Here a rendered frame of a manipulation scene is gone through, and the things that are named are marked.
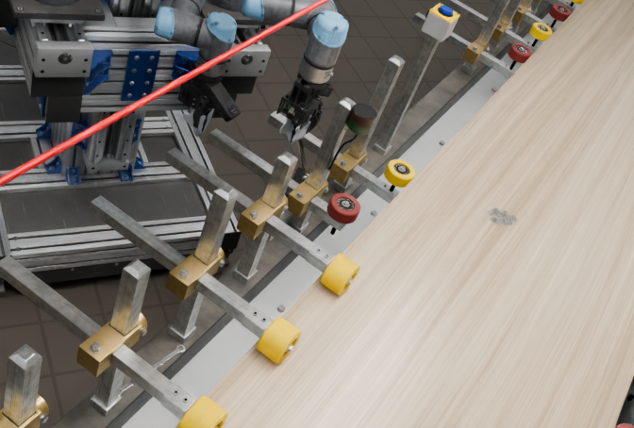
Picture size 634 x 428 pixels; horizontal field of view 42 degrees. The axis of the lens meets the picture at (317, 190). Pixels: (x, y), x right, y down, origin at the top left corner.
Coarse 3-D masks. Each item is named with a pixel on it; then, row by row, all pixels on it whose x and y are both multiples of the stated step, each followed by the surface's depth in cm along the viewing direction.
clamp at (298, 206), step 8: (304, 184) 212; (296, 192) 208; (304, 192) 209; (312, 192) 210; (320, 192) 213; (288, 200) 208; (296, 200) 207; (304, 200) 207; (288, 208) 210; (296, 208) 208; (304, 208) 208
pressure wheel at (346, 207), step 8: (336, 200) 205; (344, 200) 207; (352, 200) 207; (328, 208) 205; (336, 208) 203; (344, 208) 204; (352, 208) 205; (336, 216) 204; (344, 216) 203; (352, 216) 203
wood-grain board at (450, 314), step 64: (576, 64) 302; (512, 128) 256; (576, 128) 268; (448, 192) 222; (512, 192) 231; (576, 192) 241; (384, 256) 197; (448, 256) 204; (512, 256) 211; (576, 256) 219; (320, 320) 176; (384, 320) 182; (448, 320) 188; (512, 320) 194; (576, 320) 201; (256, 384) 160; (320, 384) 164; (384, 384) 169; (448, 384) 174; (512, 384) 180; (576, 384) 186
